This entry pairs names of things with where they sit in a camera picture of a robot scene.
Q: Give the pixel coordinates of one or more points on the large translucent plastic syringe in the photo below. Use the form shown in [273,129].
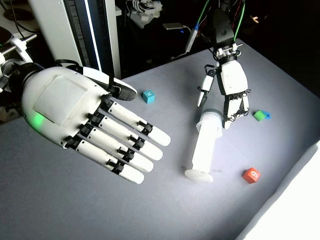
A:
[205,150]

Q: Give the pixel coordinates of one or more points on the white robot body column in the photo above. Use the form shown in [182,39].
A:
[62,30]

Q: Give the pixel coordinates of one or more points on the teal letter block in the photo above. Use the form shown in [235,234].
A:
[148,97]

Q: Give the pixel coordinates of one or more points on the grey table cloth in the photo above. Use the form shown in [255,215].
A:
[125,205]

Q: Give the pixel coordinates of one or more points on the silver power bank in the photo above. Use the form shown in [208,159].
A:
[173,26]

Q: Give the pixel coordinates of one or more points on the green block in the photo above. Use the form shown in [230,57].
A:
[259,115]

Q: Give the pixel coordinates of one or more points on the red number block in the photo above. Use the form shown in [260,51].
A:
[250,175]

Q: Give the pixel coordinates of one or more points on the small blue block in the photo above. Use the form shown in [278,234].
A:
[267,115]

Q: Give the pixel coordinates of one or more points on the white backdrop board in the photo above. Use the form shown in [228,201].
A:
[295,205]

